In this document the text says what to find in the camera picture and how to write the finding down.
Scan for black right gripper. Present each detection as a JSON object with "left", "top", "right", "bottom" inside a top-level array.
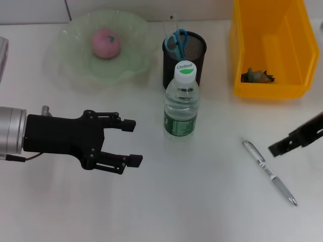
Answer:
[{"left": 267, "top": 110, "right": 323, "bottom": 159}]

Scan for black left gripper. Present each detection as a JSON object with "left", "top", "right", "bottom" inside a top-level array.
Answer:
[{"left": 23, "top": 109, "right": 144, "bottom": 175}]

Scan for clear water bottle green label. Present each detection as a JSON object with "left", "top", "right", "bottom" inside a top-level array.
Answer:
[{"left": 163, "top": 60, "right": 201, "bottom": 137}]

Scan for green plastic wrapper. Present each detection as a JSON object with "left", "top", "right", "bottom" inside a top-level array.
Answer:
[{"left": 241, "top": 67, "right": 276, "bottom": 83}]

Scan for pink peach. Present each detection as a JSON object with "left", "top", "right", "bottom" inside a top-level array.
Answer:
[{"left": 90, "top": 28, "right": 122, "bottom": 59}]

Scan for blue scissors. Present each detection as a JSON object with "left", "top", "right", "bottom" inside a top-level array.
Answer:
[{"left": 164, "top": 29, "right": 189, "bottom": 61}]

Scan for clear plastic ruler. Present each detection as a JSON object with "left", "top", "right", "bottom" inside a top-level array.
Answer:
[{"left": 163, "top": 14, "right": 180, "bottom": 38}]

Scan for silver ballpoint pen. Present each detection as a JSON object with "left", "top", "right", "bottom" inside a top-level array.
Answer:
[{"left": 241, "top": 138, "right": 298, "bottom": 207}]

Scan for green glass fruit plate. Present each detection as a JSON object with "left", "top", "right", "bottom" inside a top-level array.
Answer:
[{"left": 45, "top": 9, "right": 157, "bottom": 88}]

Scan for black mesh pen holder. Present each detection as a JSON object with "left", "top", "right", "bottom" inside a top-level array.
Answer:
[{"left": 161, "top": 30, "right": 207, "bottom": 90}]

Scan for yellow plastic bin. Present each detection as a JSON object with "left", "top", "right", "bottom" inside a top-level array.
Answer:
[{"left": 232, "top": 0, "right": 320, "bottom": 98}]

